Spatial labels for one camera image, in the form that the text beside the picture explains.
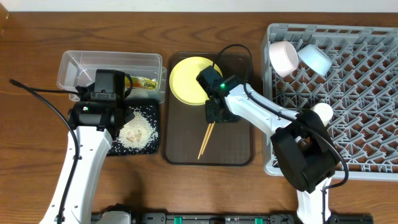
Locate wooden chopstick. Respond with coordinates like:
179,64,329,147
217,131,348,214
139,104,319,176
197,122,214,161
200,122,216,156

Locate rice pile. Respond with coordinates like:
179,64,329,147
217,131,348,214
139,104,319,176
108,105,159,155

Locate green snack wrapper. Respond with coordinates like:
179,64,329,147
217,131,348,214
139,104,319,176
125,76,157,90

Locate yellow plate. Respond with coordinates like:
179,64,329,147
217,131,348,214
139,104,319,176
169,57,213,106

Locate pink bowl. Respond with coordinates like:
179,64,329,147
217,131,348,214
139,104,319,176
269,41,299,77

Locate white cup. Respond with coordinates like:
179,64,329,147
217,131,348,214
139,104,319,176
311,102,333,126

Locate blue bowl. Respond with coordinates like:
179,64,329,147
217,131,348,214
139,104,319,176
297,44,332,76

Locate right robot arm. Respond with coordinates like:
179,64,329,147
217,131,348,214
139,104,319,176
196,65,345,223

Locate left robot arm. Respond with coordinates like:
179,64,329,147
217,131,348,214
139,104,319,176
41,69,134,223

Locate black waste tray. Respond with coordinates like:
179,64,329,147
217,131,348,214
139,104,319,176
105,98,161,156

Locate grey dishwasher rack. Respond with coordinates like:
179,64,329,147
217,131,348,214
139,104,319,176
261,23,397,181

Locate dark brown tray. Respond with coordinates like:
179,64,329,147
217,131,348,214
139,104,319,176
161,52,254,166

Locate clear plastic bin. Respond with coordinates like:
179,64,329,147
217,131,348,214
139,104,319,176
57,50,167,103

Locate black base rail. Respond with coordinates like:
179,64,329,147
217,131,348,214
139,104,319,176
91,203,374,224

